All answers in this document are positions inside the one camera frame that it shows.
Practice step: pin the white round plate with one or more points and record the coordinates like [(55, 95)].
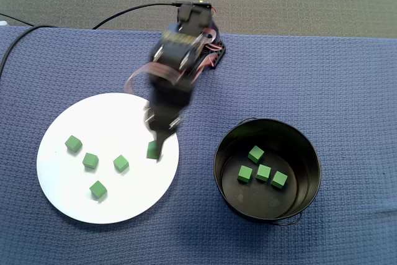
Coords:
[(77, 203)]

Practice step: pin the small white object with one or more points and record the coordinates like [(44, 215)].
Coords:
[(2, 23)]

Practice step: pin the black metal bucket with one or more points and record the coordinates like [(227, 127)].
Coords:
[(248, 200)]

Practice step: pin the green cube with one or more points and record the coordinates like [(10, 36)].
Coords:
[(73, 144), (263, 172), (98, 189), (151, 150), (256, 154), (120, 163), (245, 174), (279, 179), (90, 160)]

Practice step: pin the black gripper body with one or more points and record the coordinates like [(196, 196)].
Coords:
[(162, 121)]

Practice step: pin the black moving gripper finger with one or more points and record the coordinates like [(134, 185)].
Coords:
[(160, 144)]

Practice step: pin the blue waffle table cloth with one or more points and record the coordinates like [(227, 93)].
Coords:
[(341, 91)]

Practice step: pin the black robot arm with stickers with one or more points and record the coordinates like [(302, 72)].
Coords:
[(176, 51)]

